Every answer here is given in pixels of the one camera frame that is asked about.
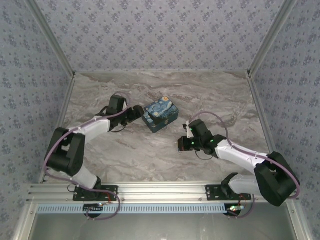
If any blue starry night box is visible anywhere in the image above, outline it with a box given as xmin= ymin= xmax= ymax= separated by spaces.
xmin=141 ymin=95 xmax=180 ymax=134

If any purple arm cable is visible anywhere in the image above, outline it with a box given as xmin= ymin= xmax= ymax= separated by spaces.
xmin=188 ymin=111 xmax=302 ymax=200
xmin=43 ymin=92 xmax=132 ymax=191

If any slotted white cable duct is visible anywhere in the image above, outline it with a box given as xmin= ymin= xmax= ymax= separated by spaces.
xmin=36 ymin=202 xmax=242 ymax=215

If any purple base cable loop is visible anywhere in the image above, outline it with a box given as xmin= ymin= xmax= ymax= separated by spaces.
xmin=227 ymin=187 xmax=255 ymax=220
xmin=81 ymin=191 xmax=121 ymax=221

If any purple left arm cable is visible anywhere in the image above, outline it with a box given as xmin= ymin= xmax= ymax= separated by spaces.
xmin=43 ymin=92 xmax=132 ymax=191

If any small circuit board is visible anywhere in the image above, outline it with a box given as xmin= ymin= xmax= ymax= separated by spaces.
xmin=83 ymin=203 xmax=105 ymax=216
xmin=225 ymin=203 xmax=245 ymax=216

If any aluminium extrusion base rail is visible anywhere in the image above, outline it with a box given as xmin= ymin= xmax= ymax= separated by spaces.
xmin=28 ymin=181 xmax=300 ymax=203

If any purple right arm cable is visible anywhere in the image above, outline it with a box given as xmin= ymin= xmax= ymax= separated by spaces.
xmin=188 ymin=111 xmax=302 ymax=200

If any aluminium frame corner post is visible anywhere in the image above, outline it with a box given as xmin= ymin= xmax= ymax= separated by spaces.
xmin=24 ymin=0 xmax=77 ymax=79
xmin=246 ymin=0 xmax=299 ymax=79

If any aluminium table side rail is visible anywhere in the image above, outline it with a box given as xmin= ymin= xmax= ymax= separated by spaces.
xmin=38 ymin=73 xmax=77 ymax=185
xmin=246 ymin=71 xmax=274 ymax=155

